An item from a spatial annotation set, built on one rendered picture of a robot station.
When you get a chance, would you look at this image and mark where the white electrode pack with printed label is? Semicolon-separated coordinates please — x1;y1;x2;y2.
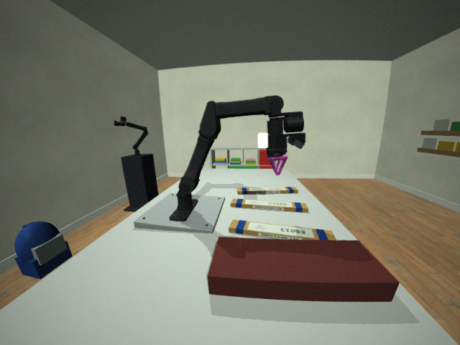
237;187;298;195

